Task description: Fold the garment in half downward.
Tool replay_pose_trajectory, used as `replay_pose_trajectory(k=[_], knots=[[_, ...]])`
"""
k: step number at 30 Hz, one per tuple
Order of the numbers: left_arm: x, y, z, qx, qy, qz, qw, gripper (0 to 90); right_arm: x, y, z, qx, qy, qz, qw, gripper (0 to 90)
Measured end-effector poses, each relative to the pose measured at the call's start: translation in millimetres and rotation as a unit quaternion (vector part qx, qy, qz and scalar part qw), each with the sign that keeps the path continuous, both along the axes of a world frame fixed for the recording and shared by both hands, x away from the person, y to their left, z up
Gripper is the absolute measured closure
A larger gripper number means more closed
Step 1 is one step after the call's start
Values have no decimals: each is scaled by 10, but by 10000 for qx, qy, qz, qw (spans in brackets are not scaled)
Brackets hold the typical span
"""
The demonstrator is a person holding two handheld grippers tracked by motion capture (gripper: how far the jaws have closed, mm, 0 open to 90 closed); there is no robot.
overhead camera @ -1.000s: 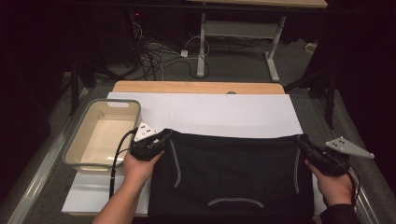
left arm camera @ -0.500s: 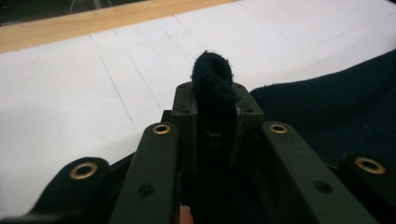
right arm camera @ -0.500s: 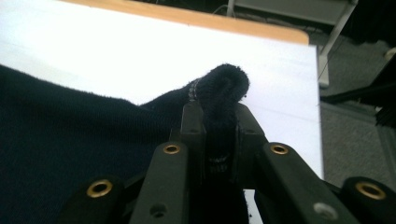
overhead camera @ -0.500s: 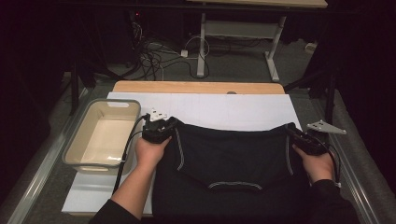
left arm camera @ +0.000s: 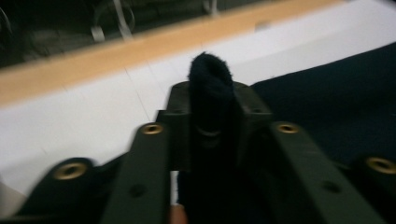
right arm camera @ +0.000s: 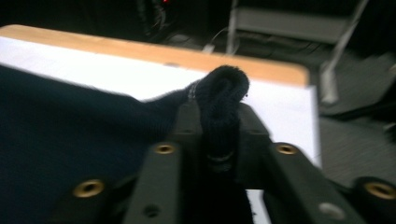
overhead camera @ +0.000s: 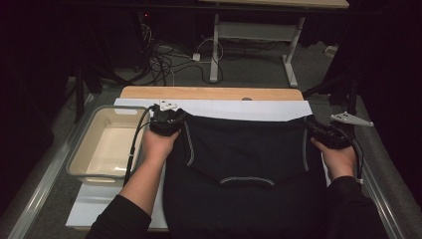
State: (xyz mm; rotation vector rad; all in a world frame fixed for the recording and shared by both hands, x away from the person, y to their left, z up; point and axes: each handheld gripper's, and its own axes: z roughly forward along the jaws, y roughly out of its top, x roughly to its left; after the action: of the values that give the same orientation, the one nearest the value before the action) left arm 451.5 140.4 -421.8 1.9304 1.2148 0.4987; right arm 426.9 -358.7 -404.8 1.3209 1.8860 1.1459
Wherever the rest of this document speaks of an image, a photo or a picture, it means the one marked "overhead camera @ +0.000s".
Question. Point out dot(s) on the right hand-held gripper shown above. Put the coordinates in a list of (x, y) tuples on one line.
[(331, 136)]

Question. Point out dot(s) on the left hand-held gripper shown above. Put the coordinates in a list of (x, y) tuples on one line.
[(166, 121)]

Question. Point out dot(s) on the beige plastic basin grey rim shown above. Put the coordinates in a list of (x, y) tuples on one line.
[(109, 149)]

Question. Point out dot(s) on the black knitted vest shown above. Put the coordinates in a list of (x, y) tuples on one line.
[(245, 149)]

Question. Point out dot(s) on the person's left hand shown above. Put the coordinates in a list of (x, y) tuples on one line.
[(159, 147)]

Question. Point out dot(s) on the person's right hand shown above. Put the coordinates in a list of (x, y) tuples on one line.
[(340, 162)]

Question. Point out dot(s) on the black metal stand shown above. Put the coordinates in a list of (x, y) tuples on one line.
[(350, 96), (79, 99)]

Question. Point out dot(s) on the white board sheet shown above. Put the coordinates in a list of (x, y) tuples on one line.
[(232, 109)]

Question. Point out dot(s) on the white power adapter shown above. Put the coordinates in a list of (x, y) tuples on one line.
[(196, 57)]

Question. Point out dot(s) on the grey table grommet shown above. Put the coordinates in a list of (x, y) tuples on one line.
[(246, 98)]

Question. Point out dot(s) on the small white box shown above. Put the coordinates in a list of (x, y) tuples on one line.
[(331, 50)]

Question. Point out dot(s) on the white-legged desk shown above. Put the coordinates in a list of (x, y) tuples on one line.
[(215, 49)]

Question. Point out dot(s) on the metal floor rail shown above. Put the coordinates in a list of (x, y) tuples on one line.
[(375, 189), (43, 186)]

